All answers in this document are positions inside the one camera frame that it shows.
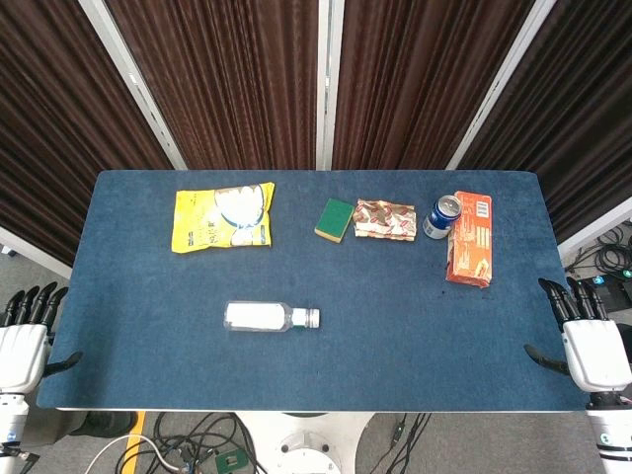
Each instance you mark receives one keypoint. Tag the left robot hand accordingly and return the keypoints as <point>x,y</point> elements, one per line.
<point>20,355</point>

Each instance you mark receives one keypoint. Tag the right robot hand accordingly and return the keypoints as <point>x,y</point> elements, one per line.
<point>597,350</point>

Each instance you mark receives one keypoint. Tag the transparent plastic bottle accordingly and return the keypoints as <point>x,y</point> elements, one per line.
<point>257,316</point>

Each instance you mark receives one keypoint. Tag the white bottle cap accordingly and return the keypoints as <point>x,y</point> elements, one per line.
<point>312,318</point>

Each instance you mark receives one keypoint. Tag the black device with green lights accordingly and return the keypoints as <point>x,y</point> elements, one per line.
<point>609,291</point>

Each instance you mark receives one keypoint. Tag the orange cardboard box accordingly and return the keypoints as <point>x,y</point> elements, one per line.
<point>471,242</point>

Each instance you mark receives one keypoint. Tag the blue drink can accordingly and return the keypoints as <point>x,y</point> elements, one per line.
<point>439,219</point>

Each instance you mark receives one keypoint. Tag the yellow snack bag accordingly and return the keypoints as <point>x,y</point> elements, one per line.
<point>197,222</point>

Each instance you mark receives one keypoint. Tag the brown curtain partition screen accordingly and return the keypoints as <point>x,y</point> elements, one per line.
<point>419,74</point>
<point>582,99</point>
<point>222,74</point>
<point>49,123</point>

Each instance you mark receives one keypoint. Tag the green circuit board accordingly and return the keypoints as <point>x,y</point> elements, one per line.
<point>230,461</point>

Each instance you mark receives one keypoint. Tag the crumpled gold red wrapper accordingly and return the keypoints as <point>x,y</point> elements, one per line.
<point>385,219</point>

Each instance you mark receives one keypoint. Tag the blue fabric table mat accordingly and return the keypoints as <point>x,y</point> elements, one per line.
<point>316,365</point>

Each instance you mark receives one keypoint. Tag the green yellow sponge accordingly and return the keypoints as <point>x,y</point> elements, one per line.
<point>335,216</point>

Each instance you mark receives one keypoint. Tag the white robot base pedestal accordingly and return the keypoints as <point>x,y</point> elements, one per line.
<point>306,444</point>

